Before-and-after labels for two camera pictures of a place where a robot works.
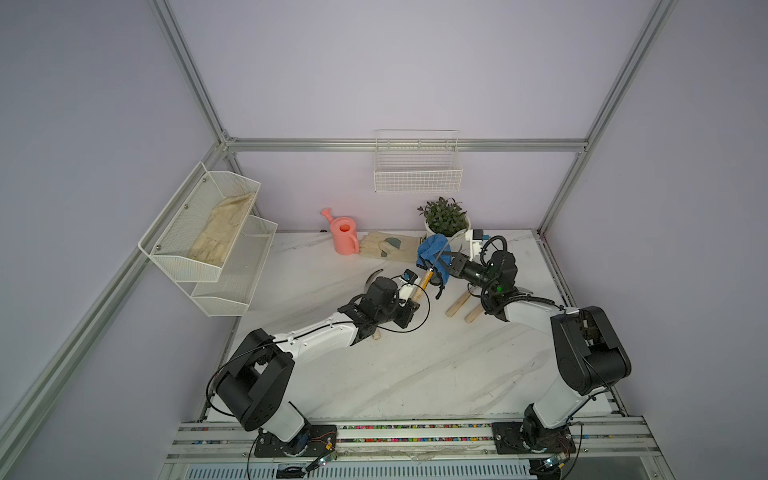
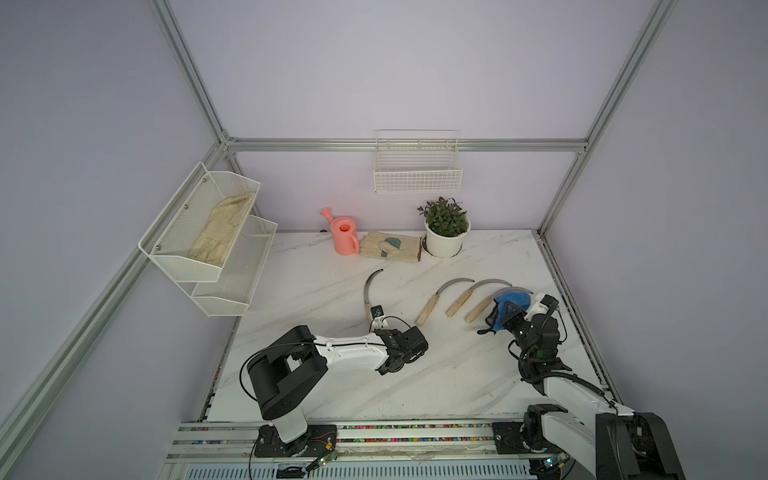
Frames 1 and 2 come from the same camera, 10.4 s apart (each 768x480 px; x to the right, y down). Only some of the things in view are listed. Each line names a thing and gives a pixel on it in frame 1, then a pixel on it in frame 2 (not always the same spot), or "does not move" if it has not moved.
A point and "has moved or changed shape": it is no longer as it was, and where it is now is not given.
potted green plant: x=446 y=217 does not move
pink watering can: x=346 y=241 does not move
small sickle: x=457 y=304 does not move
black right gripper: x=459 y=264 -> x=511 y=317
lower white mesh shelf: x=241 y=272 does not move
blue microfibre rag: x=437 y=250 has moved or changed shape
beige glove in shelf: x=220 y=231 does not move
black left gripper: x=407 y=310 -> x=394 y=332
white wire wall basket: x=417 y=161 does not move
